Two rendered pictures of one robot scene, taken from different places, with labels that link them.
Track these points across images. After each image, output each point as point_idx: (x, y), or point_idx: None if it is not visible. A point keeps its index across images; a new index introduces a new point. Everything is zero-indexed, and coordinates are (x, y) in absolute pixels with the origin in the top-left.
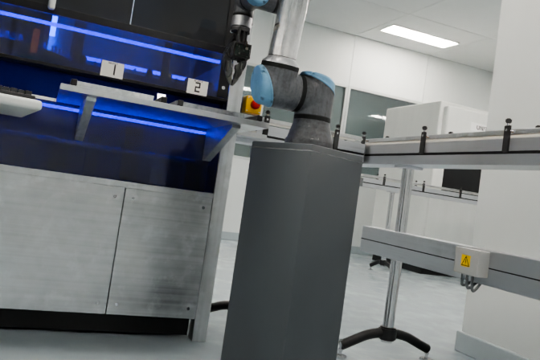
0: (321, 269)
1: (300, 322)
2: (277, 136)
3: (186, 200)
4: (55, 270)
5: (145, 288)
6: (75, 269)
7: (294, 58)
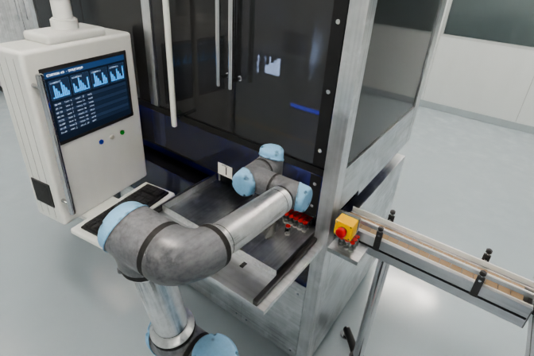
0: None
1: None
2: (392, 254)
3: None
4: (213, 284)
5: (261, 321)
6: (222, 288)
7: (167, 337)
